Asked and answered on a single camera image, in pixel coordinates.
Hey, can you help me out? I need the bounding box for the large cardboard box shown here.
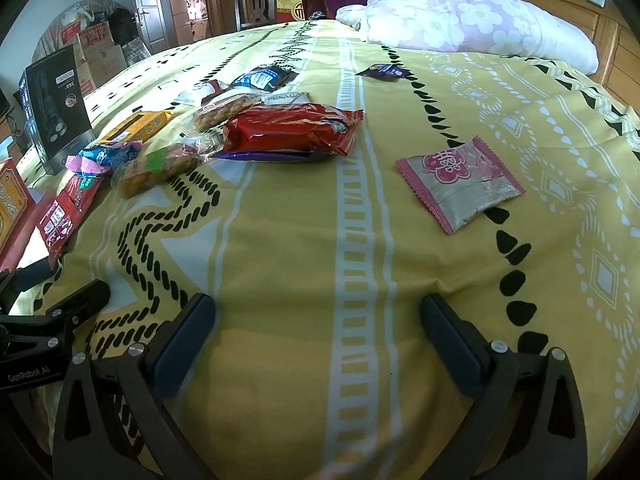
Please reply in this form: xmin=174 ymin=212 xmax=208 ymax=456
xmin=80 ymin=42 xmax=129 ymax=92

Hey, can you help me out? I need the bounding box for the wooden headboard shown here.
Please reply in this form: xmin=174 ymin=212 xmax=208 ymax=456
xmin=504 ymin=0 xmax=640 ymax=111

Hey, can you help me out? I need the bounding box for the clear packet of fried snacks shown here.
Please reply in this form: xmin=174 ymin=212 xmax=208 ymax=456
xmin=192 ymin=92 xmax=264 ymax=132

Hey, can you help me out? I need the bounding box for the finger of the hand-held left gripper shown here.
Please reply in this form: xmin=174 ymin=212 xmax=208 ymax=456
xmin=46 ymin=280 xmax=111 ymax=327
xmin=0 ymin=262 xmax=56 ymax=311

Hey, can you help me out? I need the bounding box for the pink silver snack packet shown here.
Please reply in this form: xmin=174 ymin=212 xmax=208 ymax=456
xmin=396 ymin=136 xmax=527 ymax=236

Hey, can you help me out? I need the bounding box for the black box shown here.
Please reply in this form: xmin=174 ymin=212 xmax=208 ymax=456
xmin=20 ymin=42 xmax=96 ymax=176

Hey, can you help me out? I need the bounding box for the red box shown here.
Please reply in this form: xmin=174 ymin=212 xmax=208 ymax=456
xmin=0 ymin=157 xmax=56 ymax=274

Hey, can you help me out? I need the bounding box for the large red snack bag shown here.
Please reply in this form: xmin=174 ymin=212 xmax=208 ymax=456
xmin=222 ymin=102 xmax=364 ymax=159

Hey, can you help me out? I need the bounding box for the yellow orange snack packet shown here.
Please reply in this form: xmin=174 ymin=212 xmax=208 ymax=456
xmin=94 ymin=110 xmax=174 ymax=146

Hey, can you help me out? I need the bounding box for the red white snack packet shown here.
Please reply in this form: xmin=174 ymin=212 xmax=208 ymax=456
xmin=177 ymin=80 xmax=234 ymax=106

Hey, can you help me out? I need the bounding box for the white door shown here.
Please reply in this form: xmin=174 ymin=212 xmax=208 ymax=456
xmin=129 ymin=0 xmax=169 ymax=57

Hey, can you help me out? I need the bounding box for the floral pillow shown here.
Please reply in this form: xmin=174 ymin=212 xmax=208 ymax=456
xmin=335 ymin=0 xmax=600 ymax=74

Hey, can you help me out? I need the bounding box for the yellow patterned bedsheet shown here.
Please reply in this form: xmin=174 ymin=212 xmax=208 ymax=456
xmin=30 ymin=17 xmax=640 ymax=480

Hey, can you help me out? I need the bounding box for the green label fried snack packet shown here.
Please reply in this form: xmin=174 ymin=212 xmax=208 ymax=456
xmin=112 ymin=135 xmax=224 ymax=199

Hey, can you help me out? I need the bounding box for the black bag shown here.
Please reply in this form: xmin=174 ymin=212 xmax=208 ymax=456
xmin=108 ymin=8 xmax=139 ymax=46

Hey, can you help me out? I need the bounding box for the blue pink snack packet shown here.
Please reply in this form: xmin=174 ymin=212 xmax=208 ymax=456
xmin=65 ymin=140 xmax=144 ymax=177

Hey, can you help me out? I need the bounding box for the small dark purple packet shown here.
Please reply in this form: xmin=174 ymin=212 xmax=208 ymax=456
xmin=355 ymin=63 xmax=409 ymax=82

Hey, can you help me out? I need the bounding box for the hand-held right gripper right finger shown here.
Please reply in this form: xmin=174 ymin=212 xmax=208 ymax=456
xmin=420 ymin=294 xmax=588 ymax=480

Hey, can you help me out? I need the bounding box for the dark wooden chair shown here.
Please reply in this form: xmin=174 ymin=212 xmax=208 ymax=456
xmin=230 ymin=0 xmax=281 ymax=32

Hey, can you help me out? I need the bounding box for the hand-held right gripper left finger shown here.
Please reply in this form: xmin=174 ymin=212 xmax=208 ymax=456
xmin=52 ymin=292 xmax=217 ymax=480

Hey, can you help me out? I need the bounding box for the purple snack packet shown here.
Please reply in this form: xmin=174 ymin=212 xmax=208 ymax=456
xmin=210 ymin=147 xmax=327 ymax=164

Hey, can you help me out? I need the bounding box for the small cardboard box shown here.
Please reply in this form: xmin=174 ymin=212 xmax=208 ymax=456
xmin=75 ymin=22 xmax=114 ymax=51

